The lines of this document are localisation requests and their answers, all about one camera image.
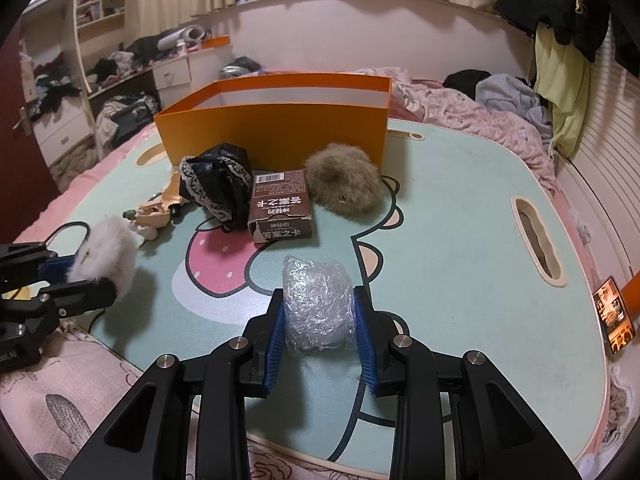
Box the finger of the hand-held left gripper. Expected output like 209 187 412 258
0 277 119 318
0 241 77 292

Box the yellow-green hanging garment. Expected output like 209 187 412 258
532 22 591 158

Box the black lace cloth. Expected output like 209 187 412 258
179 143 253 233

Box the crumpled grey cloth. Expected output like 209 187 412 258
607 360 636 441

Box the dark red door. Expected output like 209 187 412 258
0 25 66 196

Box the clear plastic wrap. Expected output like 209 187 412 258
281 255 357 356

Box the small brown box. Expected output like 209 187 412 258
247 170 317 246

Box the white drawer cabinet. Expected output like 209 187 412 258
151 55 193 92

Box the phone with lit screen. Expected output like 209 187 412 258
592 275 637 357

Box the pile of clothes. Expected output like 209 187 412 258
95 92 161 150

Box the white drawer chest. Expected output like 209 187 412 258
32 105 96 168

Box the grey clothing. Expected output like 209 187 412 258
475 73 553 141

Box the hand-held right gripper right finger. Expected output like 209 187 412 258
351 285 583 480

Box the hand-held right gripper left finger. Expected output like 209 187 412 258
60 287 287 480

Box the white rolled sheet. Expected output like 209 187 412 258
159 25 207 51

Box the white wall shelf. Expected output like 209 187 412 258
74 0 127 43

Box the black clothing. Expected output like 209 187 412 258
442 69 493 96

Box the black cable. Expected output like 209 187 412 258
47 222 108 333

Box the brown fluffy pompom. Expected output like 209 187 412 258
305 142 383 218

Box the white fluffy pompom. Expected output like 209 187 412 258
67 216 141 306

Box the orange cardboard box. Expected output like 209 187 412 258
154 72 392 173

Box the silver metal bowl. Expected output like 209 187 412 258
220 56 262 79

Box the pink floral quilt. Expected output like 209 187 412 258
350 65 558 191

